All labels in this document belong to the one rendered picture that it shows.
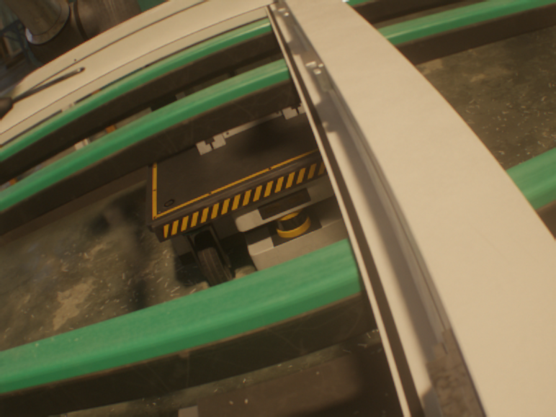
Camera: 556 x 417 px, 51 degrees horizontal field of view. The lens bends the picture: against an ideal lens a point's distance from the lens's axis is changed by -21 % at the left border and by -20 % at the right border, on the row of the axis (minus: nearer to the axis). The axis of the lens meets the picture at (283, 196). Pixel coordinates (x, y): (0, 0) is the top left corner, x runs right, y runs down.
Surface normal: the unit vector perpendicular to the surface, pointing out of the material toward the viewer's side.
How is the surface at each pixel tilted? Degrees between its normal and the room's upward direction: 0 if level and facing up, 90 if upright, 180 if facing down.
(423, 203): 0
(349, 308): 90
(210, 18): 90
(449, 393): 0
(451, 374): 0
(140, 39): 90
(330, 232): 90
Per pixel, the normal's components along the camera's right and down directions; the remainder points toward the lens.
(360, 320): 0.11, 0.44
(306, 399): -0.34, -0.83
